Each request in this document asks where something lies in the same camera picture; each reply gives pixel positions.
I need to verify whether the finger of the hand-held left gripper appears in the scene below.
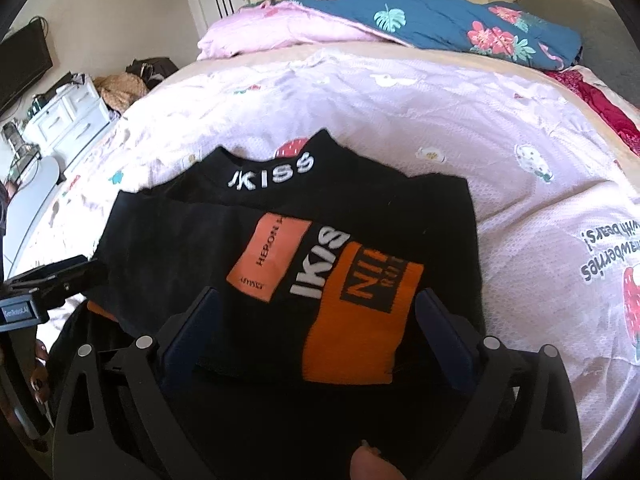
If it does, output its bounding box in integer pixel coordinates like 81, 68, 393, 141
10, 255, 103, 306

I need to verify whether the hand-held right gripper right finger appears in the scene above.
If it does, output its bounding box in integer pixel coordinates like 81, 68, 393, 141
415, 287, 583, 480

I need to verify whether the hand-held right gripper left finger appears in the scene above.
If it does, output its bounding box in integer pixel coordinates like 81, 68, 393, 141
51, 285, 223, 480

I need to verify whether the black sweater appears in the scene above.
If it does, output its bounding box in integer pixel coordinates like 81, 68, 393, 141
50, 127, 488, 480

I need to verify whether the person's left hand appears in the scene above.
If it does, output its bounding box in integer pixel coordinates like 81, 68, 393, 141
27, 337, 53, 406

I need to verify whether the person's right hand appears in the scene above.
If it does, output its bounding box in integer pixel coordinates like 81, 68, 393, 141
348, 440, 406, 480

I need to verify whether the white round table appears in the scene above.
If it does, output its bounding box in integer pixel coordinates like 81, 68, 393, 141
0, 155, 61, 276

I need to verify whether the white drawer cabinet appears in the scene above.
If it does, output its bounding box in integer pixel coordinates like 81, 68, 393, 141
22, 72, 113, 166

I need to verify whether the tan straw hat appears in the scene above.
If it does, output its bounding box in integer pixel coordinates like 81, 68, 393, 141
95, 72, 151, 116

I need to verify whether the pink printed blanket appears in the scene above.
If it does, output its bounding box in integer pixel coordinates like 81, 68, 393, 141
0, 47, 640, 480

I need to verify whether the black television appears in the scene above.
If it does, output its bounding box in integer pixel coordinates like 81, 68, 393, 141
0, 17, 54, 116

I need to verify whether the black bag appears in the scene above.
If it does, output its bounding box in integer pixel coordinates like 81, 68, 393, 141
125, 56, 180, 86

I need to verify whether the bed with beige sheet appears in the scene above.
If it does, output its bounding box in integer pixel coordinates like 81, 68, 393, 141
0, 42, 640, 480

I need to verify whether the red patterned pillow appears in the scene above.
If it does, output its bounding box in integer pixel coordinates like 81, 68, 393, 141
545, 65, 640, 156

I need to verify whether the blue floral pink-backed quilt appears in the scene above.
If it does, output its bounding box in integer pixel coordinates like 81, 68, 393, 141
196, 0, 583, 71

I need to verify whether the grey fabric headboard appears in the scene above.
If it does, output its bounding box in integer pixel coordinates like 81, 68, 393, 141
512, 0, 640, 81

